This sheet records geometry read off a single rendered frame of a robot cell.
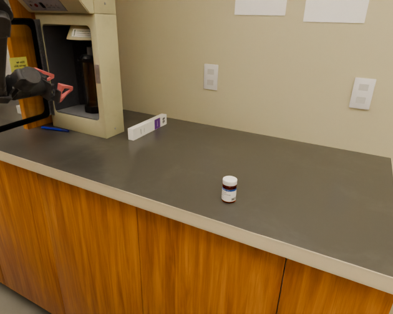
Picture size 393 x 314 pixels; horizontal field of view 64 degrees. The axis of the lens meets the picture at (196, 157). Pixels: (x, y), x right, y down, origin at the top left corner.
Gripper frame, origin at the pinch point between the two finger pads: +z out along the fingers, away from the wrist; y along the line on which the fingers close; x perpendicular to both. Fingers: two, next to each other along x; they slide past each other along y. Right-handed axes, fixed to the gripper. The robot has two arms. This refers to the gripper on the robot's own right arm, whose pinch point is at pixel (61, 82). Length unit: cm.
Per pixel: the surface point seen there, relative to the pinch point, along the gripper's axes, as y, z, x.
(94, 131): -10.6, 10.5, 19.1
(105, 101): -11.8, 11.8, 4.0
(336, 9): -69, 52, -56
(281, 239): -91, -19, -10
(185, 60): -19, 53, -13
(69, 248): -32, -16, 52
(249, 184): -77, 2, -5
